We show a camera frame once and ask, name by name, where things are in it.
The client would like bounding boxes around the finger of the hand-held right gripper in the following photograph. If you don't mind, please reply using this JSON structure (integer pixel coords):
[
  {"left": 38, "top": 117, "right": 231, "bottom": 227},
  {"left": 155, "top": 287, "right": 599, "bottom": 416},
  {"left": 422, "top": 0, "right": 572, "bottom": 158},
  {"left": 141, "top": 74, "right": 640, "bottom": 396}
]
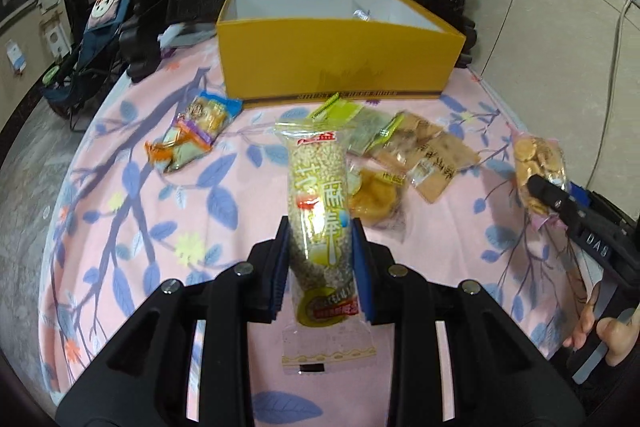
[{"left": 529, "top": 174, "right": 587, "bottom": 229}]

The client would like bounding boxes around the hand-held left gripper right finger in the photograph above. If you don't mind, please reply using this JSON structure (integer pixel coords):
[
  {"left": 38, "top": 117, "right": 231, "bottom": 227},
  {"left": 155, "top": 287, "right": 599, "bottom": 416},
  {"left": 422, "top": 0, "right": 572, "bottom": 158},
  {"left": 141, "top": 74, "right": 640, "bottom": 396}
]
[{"left": 350, "top": 217, "right": 586, "bottom": 427}]

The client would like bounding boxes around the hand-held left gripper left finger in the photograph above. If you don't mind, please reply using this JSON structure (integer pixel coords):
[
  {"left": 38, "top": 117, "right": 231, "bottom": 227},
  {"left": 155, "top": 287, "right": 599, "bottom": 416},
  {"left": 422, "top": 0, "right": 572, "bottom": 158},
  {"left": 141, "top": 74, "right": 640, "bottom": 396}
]
[{"left": 55, "top": 216, "right": 292, "bottom": 427}]

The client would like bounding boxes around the round biscuits clear bag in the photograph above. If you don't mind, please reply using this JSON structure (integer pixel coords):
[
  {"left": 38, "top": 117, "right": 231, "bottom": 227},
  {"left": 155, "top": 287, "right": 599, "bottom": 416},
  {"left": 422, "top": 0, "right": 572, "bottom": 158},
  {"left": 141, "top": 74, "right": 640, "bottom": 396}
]
[{"left": 510, "top": 132, "right": 571, "bottom": 228}]

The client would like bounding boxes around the puffed rice stick packet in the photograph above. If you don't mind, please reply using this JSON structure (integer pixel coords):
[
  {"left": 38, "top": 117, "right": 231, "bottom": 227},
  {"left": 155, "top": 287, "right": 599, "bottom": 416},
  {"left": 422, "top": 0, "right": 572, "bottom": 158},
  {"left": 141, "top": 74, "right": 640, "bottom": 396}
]
[{"left": 274, "top": 119, "right": 376, "bottom": 375}]

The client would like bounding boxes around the yellow cardboard box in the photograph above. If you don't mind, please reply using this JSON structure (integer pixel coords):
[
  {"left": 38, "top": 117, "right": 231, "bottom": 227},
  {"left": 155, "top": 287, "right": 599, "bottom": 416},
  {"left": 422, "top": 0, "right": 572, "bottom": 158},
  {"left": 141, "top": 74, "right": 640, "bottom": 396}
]
[{"left": 216, "top": 0, "right": 467, "bottom": 108}]

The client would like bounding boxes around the person's right hand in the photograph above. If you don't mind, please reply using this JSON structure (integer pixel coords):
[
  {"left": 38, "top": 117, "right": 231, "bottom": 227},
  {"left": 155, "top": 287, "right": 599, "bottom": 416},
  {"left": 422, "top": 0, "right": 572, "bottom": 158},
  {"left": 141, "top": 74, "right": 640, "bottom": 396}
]
[{"left": 562, "top": 282, "right": 640, "bottom": 366}]

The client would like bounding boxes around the golden pastry packet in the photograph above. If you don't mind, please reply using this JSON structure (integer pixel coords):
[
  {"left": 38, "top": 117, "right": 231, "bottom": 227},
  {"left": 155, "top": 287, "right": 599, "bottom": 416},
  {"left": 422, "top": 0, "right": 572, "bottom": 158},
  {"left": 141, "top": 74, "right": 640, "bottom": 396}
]
[{"left": 347, "top": 159, "right": 409, "bottom": 234}]

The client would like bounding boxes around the brown cracker packet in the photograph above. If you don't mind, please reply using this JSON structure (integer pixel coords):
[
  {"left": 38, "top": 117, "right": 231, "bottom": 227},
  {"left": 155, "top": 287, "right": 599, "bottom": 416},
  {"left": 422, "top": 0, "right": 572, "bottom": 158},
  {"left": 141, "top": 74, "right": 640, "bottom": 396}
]
[
  {"left": 407, "top": 132, "right": 480, "bottom": 204},
  {"left": 365, "top": 112, "right": 444, "bottom": 172}
]

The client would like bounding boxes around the grey-green snack packet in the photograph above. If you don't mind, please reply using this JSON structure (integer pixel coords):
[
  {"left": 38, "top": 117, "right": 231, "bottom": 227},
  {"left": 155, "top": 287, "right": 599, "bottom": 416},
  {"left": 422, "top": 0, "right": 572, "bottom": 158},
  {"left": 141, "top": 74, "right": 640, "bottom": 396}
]
[{"left": 346, "top": 109, "right": 401, "bottom": 156}]

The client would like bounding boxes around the blue purple cracker packet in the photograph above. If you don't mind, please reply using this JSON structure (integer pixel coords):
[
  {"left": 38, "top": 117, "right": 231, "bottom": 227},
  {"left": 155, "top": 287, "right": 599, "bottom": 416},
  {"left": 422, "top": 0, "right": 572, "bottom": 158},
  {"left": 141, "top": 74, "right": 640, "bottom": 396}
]
[{"left": 164, "top": 89, "right": 244, "bottom": 174}]

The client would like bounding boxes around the yellow-green snack packet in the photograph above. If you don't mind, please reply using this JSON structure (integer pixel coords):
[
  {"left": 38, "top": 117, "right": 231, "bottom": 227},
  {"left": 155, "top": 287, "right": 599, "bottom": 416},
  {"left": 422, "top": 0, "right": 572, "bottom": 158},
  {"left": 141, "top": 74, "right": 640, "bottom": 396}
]
[{"left": 311, "top": 93, "right": 364, "bottom": 128}]

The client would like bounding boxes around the small orange snack packet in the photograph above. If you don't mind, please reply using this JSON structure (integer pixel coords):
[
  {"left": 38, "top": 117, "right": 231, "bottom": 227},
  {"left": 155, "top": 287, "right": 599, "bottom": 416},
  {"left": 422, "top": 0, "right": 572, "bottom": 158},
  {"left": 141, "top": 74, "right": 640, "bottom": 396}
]
[{"left": 144, "top": 138, "right": 173, "bottom": 165}]

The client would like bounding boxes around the white grey cloth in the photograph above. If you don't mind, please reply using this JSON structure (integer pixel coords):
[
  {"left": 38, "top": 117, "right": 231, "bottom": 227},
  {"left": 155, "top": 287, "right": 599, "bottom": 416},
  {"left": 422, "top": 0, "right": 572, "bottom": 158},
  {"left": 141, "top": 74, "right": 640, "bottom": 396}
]
[{"left": 159, "top": 23, "right": 217, "bottom": 58}]

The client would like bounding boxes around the blue folding chair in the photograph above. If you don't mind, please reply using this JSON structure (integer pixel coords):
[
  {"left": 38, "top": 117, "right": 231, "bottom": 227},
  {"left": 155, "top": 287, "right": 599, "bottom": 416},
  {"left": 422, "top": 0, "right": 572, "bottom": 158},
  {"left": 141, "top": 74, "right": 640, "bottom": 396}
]
[{"left": 42, "top": 0, "right": 135, "bottom": 130}]

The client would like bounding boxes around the cartoon face cushion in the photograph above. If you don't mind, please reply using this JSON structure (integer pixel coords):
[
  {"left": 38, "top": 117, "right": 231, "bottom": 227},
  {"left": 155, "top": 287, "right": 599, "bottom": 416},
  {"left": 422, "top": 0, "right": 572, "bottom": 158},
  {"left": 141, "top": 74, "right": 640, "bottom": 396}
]
[{"left": 84, "top": 0, "right": 129, "bottom": 31}]

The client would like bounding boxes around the white power cable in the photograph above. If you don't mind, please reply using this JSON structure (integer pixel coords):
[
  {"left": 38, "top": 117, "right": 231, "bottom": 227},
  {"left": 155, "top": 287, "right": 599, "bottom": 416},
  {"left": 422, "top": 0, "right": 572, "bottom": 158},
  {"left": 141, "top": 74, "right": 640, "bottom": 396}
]
[{"left": 585, "top": 0, "right": 630, "bottom": 194}]

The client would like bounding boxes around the blue white wall card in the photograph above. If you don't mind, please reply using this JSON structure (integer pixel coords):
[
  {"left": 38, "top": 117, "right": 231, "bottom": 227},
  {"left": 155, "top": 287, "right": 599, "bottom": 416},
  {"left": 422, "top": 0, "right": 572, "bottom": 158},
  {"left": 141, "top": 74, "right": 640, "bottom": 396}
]
[{"left": 7, "top": 39, "right": 27, "bottom": 74}]

